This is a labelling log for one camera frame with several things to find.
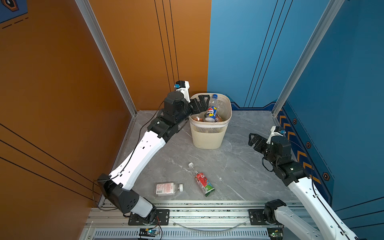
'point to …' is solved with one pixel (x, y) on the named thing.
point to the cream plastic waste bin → (212, 135)
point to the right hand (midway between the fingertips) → (254, 137)
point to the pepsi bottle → (210, 116)
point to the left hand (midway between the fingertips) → (204, 97)
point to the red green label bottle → (205, 186)
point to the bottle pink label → (167, 188)
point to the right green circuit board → (275, 233)
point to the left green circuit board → (150, 233)
